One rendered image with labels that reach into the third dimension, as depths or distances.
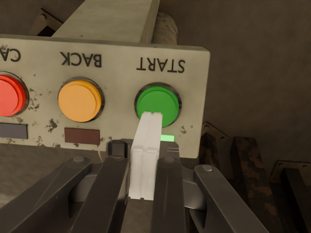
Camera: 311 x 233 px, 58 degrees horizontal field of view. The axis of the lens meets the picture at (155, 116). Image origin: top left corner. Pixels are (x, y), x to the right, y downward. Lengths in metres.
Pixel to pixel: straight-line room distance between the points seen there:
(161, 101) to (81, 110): 0.08
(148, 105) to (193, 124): 0.05
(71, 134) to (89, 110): 0.04
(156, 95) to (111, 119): 0.05
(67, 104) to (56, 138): 0.05
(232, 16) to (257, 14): 0.07
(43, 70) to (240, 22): 0.68
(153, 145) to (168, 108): 0.11
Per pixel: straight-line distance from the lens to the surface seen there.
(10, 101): 0.30
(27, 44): 0.29
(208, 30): 0.88
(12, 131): 0.32
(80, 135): 0.29
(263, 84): 1.00
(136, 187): 0.16
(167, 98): 0.26
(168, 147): 0.17
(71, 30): 0.35
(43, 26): 0.96
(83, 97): 0.27
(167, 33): 0.73
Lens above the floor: 0.82
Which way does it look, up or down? 52 degrees down
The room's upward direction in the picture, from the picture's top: 173 degrees counter-clockwise
